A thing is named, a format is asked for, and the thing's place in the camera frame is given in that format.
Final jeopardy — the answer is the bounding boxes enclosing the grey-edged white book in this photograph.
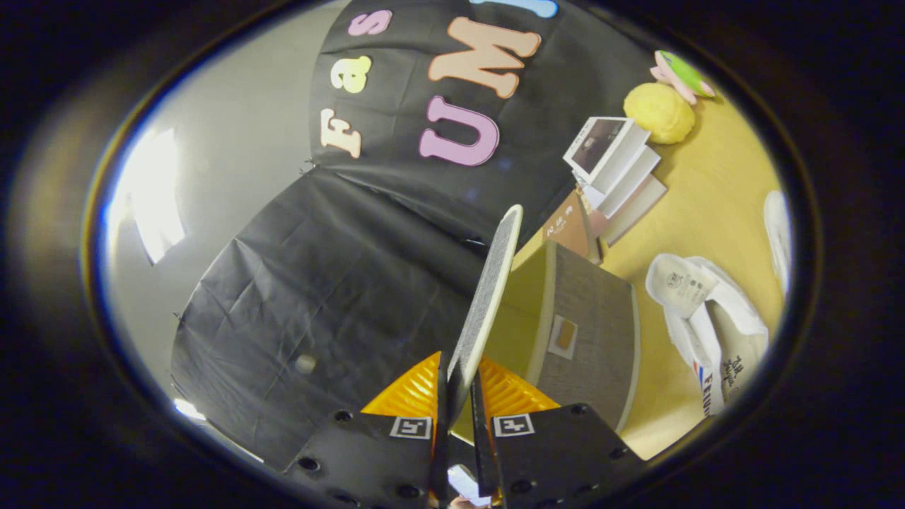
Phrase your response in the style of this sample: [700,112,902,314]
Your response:
[600,175,668,247]

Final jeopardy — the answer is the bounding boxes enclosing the ceiling light panel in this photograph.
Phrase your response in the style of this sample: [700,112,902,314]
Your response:
[113,127,187,267]

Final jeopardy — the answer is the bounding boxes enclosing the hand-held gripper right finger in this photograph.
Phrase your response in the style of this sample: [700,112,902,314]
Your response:
[469,357,646,509]

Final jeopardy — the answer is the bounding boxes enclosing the green and pink plush toy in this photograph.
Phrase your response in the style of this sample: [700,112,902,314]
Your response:
[650,49,717,106]

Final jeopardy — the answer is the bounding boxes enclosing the grey fabric storage box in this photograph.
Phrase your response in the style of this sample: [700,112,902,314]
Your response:
[488,240,641,433]

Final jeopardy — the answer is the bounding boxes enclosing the yellow plush ball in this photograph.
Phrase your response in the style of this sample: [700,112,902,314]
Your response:
[623,82,697,146]

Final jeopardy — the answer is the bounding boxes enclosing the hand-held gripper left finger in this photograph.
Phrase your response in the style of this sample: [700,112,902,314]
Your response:
[279,351,453,509]

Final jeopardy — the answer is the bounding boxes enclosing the white book with portrait cover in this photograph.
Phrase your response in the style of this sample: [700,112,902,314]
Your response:
[563,116,651,196]

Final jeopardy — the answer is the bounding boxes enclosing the black backdrop cloth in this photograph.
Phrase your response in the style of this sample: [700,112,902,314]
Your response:
[170,0,658,472]

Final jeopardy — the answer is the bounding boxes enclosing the brown book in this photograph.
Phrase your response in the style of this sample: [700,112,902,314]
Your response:
[542,191,603,264]

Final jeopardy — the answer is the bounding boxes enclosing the grey fabric storage box lid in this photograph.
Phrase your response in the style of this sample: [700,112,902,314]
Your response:
[447,204,525,425]

